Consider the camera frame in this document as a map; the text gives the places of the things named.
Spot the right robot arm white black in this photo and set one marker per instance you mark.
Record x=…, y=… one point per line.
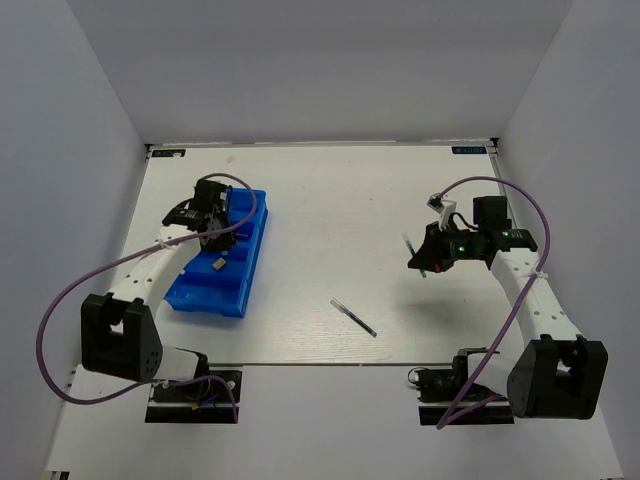
x=559, y=374

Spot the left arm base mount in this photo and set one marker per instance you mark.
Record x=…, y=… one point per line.
x=203, y=403

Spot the table corner label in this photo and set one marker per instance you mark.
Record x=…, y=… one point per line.
x=468, y=150
x=168, y=153

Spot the small tan eraser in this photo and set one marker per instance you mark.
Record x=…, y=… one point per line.
x=219, y=264

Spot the blue ink pen refill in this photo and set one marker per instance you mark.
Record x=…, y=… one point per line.
x=352, y=316

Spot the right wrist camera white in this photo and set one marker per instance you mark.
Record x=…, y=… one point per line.
x=445, y=208

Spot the blue plastic compartment tray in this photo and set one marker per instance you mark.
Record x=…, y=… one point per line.
x=200, y=288

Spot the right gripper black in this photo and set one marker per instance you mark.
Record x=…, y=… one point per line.
x=432, y=256

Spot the left table corner label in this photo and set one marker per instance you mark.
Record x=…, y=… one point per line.
x=168, y=153

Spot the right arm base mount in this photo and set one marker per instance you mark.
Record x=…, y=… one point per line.
x=435, y=390

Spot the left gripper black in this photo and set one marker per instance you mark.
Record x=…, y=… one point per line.
x=225, y=243

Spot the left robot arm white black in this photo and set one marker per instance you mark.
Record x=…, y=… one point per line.
x=118, y=332

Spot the right table corner label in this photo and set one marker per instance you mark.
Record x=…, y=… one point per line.
x=468, y=150

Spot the green ink pen refill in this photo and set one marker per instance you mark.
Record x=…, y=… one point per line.
x=411, y=250

